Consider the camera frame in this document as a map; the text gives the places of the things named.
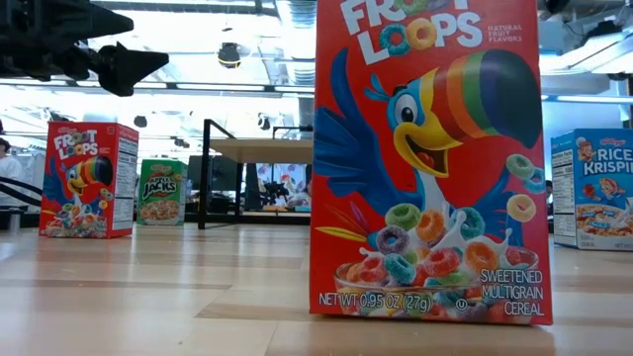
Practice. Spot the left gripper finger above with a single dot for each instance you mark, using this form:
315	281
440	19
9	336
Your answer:
126	69
99	21

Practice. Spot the red Froot Loops cereal box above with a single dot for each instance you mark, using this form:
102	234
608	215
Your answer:
84	188
425	198

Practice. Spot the green Apple Jacks cereal box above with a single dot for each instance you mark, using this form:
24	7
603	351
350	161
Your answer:
160	193

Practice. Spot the blue Rice Krispies cereal box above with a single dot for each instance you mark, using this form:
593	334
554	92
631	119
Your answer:
593	198

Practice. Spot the wooden shelf with black legs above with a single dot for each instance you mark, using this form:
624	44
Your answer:
262	151

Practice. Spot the person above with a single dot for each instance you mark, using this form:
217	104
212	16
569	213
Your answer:
9	173
549	192

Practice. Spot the black monitor back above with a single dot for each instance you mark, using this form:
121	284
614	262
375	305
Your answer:
222	173

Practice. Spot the patterned fabric panel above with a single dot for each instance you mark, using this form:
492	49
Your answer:
292	178

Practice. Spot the black hanging camera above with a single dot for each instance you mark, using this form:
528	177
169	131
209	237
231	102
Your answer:
229	55

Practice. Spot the grey metal post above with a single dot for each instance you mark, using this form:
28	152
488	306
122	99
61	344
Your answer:
15	222

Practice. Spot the silver spiral ventilation duct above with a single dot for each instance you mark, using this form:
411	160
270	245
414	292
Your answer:
302	12

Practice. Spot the black aluminium table frame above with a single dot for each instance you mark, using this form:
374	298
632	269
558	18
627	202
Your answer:
247	218

